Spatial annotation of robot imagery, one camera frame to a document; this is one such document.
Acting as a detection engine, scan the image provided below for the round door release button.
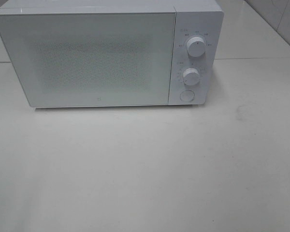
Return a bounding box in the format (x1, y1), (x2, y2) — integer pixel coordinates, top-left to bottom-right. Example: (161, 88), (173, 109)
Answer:
(180, 90), (195, 102)

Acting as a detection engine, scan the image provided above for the white microwave knob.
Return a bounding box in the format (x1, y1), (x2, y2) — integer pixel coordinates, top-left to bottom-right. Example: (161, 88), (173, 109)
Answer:
(182, 68), (201, 86)
(187, 35), (206, 58)

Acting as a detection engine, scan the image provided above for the white microwave oven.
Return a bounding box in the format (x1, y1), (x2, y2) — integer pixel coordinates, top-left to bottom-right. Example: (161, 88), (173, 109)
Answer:
(0, 0), (224, 108)

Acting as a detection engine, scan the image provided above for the white microwave door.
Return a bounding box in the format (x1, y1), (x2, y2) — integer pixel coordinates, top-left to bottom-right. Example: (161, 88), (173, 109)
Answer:
(0, 13), (175, 108)

